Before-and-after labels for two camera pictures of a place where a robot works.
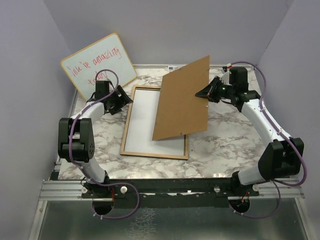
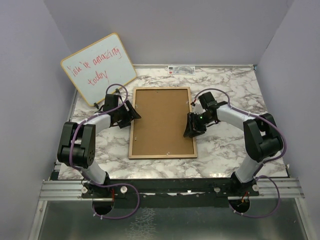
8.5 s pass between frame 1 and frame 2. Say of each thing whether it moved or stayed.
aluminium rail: stayed
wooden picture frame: moved
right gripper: moved
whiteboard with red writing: stayed
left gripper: moved
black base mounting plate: stayed
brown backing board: moved
